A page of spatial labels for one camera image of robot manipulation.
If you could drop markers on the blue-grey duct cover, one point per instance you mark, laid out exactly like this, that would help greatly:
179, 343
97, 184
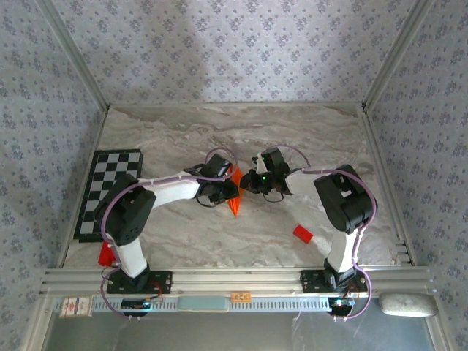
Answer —
203, 304

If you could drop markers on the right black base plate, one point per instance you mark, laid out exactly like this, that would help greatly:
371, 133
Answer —
312, 281

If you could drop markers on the small red block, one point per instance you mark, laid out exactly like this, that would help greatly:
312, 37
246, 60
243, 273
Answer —
302, 234

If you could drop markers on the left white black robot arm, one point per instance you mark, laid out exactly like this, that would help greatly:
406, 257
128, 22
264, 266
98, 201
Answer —
124, 215

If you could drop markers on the black grey checkerboard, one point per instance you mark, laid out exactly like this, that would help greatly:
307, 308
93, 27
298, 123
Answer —
109, 161

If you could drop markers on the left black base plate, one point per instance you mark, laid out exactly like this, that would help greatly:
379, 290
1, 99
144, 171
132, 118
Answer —
161, 283

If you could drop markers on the orange number label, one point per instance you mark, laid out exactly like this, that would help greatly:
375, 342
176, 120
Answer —
241, 296

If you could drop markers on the red white sticker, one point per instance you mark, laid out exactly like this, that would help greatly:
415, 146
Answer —
75, 307

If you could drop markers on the left circuit board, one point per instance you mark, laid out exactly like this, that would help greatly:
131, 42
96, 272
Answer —
135, 303

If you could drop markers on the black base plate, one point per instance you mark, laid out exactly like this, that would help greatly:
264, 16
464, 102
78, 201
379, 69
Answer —
161, 283
312, 281

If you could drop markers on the aluminium frame post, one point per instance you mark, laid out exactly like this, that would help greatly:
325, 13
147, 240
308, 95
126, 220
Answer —
395, 55
75, 55

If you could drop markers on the grey metal sheet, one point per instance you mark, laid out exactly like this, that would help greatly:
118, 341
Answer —
234, 332

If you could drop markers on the red studded brick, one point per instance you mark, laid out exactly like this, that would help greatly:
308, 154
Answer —
106, 256

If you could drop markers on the right circuit board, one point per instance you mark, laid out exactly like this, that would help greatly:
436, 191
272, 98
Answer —
342, 303

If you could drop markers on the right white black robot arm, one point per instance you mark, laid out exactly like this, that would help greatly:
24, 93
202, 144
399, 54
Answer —
347, 204

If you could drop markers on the circuit board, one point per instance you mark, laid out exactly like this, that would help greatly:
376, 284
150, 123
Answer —
342, 303
135, 303

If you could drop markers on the aluminium side rail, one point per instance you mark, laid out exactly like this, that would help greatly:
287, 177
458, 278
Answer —
99, 131
376, 146

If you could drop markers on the aluminium mounting rail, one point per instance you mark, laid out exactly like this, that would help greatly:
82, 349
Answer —
234, 279

